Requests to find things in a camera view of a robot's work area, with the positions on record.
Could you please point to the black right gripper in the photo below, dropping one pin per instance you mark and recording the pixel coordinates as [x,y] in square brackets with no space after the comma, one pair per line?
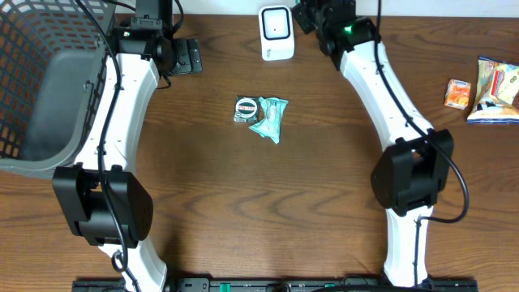
[298,15]

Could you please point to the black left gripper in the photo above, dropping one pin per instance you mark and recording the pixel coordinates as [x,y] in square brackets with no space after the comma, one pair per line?
[188,55]

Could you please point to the round label dark packet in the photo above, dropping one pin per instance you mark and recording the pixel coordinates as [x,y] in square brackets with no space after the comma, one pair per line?
[246,109]

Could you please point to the teal snack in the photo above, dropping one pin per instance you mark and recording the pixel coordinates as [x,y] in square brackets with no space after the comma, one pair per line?
[270,125]

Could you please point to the orange small packet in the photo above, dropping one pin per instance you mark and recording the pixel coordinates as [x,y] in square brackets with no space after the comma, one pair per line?
[457,94]

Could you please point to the yellow snack bag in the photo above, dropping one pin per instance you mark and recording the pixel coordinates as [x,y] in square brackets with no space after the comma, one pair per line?
[496,89]

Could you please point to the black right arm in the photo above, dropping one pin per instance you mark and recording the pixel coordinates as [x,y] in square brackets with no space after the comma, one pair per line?
[412,170]

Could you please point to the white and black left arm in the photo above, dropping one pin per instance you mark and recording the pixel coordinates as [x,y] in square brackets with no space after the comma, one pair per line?
[100,195]

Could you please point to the white barcode scanner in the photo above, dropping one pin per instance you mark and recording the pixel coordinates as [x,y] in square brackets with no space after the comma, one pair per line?
[276,33]

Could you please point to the dark mesh plastic basket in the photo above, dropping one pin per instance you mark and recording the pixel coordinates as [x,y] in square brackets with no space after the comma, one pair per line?
[52,78]

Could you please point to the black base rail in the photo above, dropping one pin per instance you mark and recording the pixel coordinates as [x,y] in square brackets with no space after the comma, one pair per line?
[355,283]

